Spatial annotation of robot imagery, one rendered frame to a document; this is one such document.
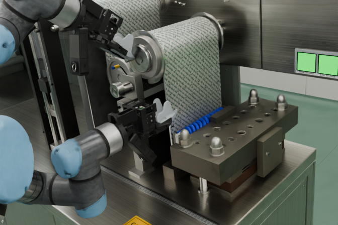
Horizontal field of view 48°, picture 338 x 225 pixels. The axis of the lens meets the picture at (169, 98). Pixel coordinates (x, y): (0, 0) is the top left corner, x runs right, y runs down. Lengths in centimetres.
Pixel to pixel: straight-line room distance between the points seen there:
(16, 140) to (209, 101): 72
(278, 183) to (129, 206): 40
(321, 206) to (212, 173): 162
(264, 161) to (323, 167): 183
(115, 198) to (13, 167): 56
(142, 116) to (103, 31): 22
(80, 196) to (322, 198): 190
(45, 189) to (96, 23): 40
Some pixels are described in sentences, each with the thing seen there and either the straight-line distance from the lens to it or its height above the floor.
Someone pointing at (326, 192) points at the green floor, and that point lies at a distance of 263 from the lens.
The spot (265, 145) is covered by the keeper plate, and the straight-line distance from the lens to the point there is 104.
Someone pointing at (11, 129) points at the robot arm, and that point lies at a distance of 55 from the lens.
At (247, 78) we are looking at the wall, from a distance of 419.
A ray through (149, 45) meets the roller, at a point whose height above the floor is 129.
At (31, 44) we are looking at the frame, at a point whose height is 128.
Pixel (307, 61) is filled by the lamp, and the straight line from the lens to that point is 111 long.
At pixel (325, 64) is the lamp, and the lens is 109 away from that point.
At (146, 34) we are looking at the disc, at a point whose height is 131.
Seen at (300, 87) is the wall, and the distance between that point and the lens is 391.
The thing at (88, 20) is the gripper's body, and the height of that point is 138.
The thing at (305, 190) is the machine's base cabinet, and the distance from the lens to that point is 127.
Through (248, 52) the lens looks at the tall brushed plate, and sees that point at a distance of 120.
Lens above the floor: 151
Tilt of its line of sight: 22 degrees down
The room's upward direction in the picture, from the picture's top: 6 degrees counter-clockwise
